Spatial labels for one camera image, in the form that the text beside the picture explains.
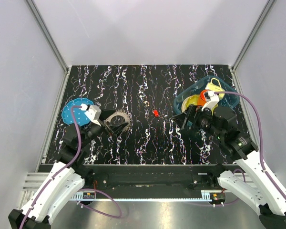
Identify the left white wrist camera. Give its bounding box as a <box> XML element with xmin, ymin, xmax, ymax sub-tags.
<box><xmin>84</xmin><ymin>104</ymin><xmax>102</xmax><ymax>126</ymax></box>

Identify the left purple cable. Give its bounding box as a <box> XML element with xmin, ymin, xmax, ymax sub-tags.
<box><xmin>18</xmin><ymin>104</ymin><xmax>123</xmax><ymax>229</ymax></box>

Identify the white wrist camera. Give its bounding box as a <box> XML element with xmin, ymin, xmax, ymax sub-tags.
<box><xmin>84</xmin><ymin>104</ymin><xmax>102</xmax><ymax>126</ymax></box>
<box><xmin>201</xmin><ymin>89</ymin><xmax>220</xmax><ymax>111</ymax></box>

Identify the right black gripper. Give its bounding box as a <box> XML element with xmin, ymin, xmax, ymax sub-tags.
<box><xmin>171</xmin><ymin>104</ymin><xmax>224</xmax><ymax>140</ymax></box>

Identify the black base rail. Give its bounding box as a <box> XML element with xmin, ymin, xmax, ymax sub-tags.
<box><xmin>84</xmin><ymin>165</ymin><xmax>226</xmax><ymax>190</ymax></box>

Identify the teal plastic tray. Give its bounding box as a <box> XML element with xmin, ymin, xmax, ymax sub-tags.
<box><xmin>173</xmin><ymin>75</ymin><xmax>239</xmax><ymax>114</ymax></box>

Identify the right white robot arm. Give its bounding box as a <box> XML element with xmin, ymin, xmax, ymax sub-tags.
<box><xmin>172</xmin><ymin>105</ymin><xmax>286</xmax><ymax>229</ymax></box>

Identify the yellow plate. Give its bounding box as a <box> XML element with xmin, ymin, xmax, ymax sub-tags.
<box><xmin>181</xmin><ymin>94</ymin><xmax>220</xmax><ymax>115</ymax></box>

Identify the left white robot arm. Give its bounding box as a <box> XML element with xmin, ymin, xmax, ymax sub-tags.
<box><xmin>8</xmin><ymin>104</ymin><xmax>132</xmax><ymax>229</ymax></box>

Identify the blue dotted plate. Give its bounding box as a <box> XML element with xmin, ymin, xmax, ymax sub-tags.
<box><xmin>61</xmin><ymin>98</ymin><xmax>95</xmax><ymax>127</ymax></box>

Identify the orange plastic cup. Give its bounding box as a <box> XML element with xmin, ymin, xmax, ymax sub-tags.
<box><xmin>197</xmin><ymin>89</ymin><xmax>207</xmax><ymax>106</ymax></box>

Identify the yellow toy handbag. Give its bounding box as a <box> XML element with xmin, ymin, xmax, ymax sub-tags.
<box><xmin>205</xmin><ymin>78</ymin><xmax>225</xmax><ymax>92</ymax></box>

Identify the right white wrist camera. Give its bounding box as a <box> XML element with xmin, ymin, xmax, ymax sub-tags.
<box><xmin>201</xmin><ymin>89</ymin><xmax>220</xmax><ymax>111</ymax></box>

